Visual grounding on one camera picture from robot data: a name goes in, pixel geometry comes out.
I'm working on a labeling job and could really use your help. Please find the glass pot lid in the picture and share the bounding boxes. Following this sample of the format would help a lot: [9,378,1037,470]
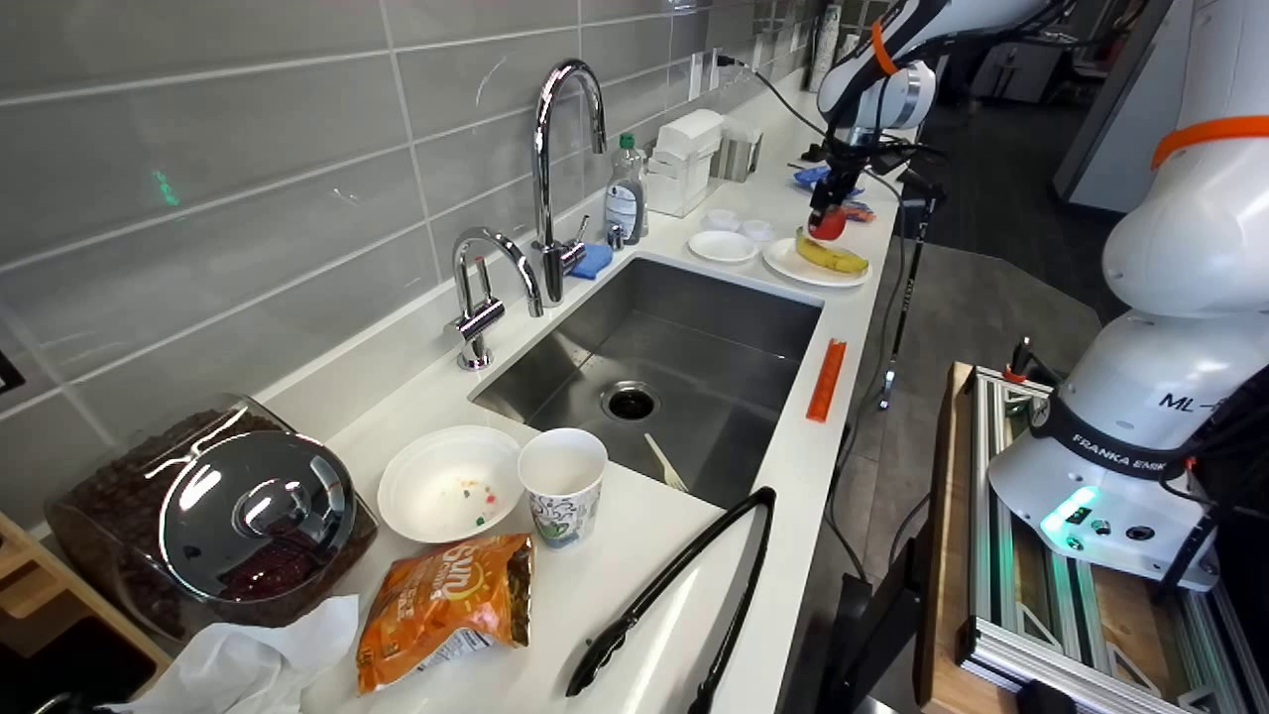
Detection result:
[156,430,362,610]

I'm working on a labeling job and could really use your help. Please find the tall chrome faucet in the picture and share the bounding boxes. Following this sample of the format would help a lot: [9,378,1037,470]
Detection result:
[527,54,612,304]

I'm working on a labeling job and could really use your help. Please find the orange strip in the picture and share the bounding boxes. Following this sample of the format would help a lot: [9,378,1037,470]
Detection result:
[801,336,851,430]

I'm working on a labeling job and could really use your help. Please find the white bowl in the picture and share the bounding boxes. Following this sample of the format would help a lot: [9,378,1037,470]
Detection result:
[374,419,527,548]

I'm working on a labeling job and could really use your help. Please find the orange chips bag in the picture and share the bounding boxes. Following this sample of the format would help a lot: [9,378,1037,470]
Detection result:
[351,530,538,698]

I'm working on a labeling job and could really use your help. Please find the clear plastic lid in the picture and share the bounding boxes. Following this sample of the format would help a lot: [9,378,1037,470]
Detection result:
[699,201,761,237]

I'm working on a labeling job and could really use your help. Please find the large white plate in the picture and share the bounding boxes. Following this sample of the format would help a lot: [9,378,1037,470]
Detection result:
[756,236,877,295]

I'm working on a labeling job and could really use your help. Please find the white paper cup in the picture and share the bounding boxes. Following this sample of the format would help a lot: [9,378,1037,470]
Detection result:
[511,425,612,553]

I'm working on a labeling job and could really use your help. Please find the sink drain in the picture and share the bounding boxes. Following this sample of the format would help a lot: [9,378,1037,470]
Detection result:
[597,378,662,425]

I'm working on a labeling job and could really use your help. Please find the wooden base board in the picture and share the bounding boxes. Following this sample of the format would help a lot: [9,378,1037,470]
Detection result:
[910,356,1195,714]

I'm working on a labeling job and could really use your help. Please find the small white plate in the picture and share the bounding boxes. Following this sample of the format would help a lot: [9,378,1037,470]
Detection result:
[684,228,764,271]

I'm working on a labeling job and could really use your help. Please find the black kitchen tongs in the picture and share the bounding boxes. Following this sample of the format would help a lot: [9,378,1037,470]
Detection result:
[563,485,779,714]

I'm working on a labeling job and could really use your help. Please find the yellow banana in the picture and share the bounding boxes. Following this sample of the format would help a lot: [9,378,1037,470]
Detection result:
[793,236,871,282]

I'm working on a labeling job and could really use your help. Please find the pale utensil in sink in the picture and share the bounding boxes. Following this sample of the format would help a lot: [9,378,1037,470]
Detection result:
[643,434,690,496]

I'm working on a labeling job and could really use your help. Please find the white crumpled tissue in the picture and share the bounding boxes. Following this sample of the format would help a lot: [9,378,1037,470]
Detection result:
[109,590,366,714]

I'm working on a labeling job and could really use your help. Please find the dark base cabinet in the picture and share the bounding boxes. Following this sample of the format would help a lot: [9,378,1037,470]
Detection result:
[777,262,955,714]

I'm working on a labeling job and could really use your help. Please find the metal cups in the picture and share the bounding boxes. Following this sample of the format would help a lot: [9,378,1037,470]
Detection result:
[708,127,764,181]

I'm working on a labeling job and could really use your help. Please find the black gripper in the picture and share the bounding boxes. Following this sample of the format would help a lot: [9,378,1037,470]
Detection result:
[810,132,880,224]

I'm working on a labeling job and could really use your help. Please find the wooden shelf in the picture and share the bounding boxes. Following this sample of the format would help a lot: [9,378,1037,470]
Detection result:
[0,512,173,669]

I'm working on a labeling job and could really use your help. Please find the blue sponge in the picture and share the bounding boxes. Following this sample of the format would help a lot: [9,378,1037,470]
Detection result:
[565,237,620,282]

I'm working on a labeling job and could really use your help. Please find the clear green-capped soap bottle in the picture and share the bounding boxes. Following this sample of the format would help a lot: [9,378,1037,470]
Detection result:
[597,132,649,251]

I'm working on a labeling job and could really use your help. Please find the dark slow cooker pot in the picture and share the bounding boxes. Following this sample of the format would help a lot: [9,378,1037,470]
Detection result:
[42,398,380,640]

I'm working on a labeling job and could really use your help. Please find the black camera tripod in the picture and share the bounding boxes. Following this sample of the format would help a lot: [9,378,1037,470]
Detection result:
[877,163,949,417]

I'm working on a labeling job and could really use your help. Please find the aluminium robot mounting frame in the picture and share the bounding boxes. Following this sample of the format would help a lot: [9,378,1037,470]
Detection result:
[951,362,1269,714]

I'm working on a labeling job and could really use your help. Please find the stainless steel sink basin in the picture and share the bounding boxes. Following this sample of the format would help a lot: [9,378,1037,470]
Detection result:
[469,253,824,512]

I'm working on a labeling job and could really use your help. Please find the small chrome faucet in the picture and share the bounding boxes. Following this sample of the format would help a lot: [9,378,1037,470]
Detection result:
[449,228,545,374]

